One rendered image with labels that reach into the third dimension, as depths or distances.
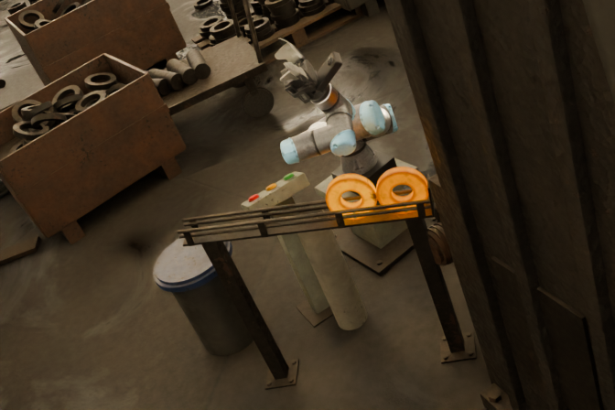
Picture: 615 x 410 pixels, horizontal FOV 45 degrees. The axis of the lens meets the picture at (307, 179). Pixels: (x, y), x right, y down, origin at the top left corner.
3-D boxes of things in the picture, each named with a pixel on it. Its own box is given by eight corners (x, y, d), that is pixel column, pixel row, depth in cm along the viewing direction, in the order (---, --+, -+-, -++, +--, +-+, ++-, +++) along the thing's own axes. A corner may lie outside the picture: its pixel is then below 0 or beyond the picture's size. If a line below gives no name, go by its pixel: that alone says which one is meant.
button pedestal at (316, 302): (359, 297, 296) (307, 175, 264) (308, 331, 290) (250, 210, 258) (339, 279, 309) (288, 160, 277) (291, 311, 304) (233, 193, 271)
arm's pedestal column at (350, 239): (323, 242, 334) (304, 197, 320) (388, 192, 347) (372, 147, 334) (380, 275, 302) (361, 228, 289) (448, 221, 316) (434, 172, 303)
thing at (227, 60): (269, 70, 511) (213, -64, 461) (296, 102, 455) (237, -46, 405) (110, 145, 499) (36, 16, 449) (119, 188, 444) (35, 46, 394)
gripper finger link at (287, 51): (264, 48, 201) (285, 72, 206) (282, 37, 199) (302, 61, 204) (265, 42, 204) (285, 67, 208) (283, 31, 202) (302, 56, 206)
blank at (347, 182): (372, 176, 218) (372, 169, 221) (320, 182, 222) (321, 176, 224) (381, 217, 227) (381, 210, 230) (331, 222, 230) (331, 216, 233)
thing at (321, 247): (373, 318, 284) (330, 214, 257) (348, 336, 281) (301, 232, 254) (357, 303, 294) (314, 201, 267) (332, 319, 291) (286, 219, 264)
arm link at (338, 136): (325, 164, 217) (320, 134, 223) (361, 152, 214) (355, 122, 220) (316, 151, 211) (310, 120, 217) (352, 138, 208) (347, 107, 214)
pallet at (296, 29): (329, -12, 603) (312, -64, 580) (375, 8, 535) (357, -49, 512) (198, 54, 583) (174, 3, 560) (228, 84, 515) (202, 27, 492)
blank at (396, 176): (425, 168, 215) (424, 162, 218) (372, 176, 218) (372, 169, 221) (432, 210, 223) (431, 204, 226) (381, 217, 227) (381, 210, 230)
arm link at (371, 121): (358, 113, 302) (330, 111, 249) (393, 102, 298) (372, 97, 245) (367, 142, 302) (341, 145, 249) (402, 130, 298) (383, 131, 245)
